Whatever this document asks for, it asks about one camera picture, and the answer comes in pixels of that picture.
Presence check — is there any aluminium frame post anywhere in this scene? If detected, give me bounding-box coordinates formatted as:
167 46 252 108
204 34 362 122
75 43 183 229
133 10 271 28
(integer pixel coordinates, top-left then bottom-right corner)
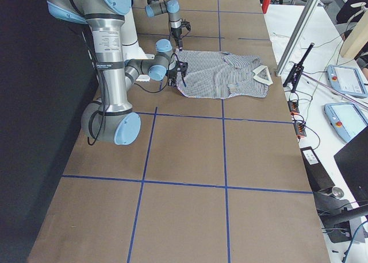
276 0 320 76

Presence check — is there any black camera stand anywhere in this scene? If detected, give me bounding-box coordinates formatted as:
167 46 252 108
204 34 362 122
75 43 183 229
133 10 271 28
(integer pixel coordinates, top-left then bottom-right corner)
283 42 315 93

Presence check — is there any grey orange usb hub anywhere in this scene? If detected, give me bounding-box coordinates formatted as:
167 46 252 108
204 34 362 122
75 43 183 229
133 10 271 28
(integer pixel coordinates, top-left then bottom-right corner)
287 100 300 115
293 120 306 139

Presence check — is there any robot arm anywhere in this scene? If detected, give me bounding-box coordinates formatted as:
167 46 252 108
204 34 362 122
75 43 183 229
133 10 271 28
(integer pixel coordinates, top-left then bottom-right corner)
145 0 191 51
47 0 190 145

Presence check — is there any navy white striped polo shirt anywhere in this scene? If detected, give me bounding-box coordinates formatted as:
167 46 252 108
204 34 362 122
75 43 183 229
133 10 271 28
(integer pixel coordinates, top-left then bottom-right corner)
177 51 273 99

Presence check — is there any black usb cable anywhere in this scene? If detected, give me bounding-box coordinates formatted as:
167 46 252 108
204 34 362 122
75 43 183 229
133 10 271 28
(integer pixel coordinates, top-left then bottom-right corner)
85 30 110 146

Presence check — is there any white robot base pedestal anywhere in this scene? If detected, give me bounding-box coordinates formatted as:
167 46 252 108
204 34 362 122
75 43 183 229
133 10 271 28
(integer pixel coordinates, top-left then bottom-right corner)
120 0 154 83

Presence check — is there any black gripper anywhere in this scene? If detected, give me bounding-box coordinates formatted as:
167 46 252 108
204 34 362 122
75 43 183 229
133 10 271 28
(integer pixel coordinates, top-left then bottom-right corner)
168 60 188 87
172 19 191 52

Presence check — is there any brown table mat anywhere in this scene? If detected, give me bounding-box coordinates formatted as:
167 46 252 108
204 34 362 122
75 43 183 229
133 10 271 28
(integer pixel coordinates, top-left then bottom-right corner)
27 0 332 263

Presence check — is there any black box with label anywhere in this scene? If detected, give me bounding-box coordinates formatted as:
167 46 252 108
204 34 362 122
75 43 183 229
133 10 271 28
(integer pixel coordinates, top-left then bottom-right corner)
300 146 335 192

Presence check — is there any blue teach pendant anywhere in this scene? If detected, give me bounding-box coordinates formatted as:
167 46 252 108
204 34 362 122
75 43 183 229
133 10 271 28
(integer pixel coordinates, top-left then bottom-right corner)
324 102 367 142
327 65 367 99

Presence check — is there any black monitor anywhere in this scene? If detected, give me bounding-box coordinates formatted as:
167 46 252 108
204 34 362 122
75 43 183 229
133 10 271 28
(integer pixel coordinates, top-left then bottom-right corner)
334 127 368 200

